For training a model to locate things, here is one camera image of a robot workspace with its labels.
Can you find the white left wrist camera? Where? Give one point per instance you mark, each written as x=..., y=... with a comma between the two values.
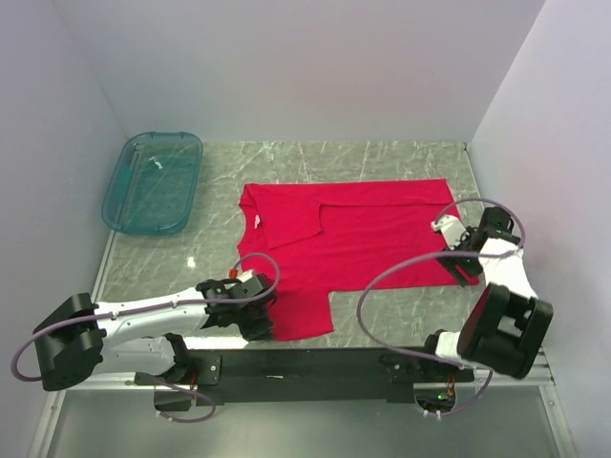
x=245, y=278

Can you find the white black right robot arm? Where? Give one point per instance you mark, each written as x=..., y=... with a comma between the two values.
x=506, y=328

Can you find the aluminium frame rail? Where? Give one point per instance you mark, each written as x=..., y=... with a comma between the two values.
x=80, y=338

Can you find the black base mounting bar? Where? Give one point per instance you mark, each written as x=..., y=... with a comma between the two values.
x=328, y=374

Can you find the red t shirt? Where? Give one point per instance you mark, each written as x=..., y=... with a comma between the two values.
x=334, y=237

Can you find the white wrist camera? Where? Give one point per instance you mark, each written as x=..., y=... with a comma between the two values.
x=245, y=278
x=451, y=229

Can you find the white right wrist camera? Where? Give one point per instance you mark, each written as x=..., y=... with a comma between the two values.
x=451, y=229

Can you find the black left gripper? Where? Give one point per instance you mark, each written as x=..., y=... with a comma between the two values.
x=261, y=330

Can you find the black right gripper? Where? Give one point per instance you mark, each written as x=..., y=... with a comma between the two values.
x=450, y=263

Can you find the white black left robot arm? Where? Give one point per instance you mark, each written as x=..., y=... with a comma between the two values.
x=82, y=338

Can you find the teal transparent plastic bin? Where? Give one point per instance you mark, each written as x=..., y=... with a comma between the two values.
x=152, y=188

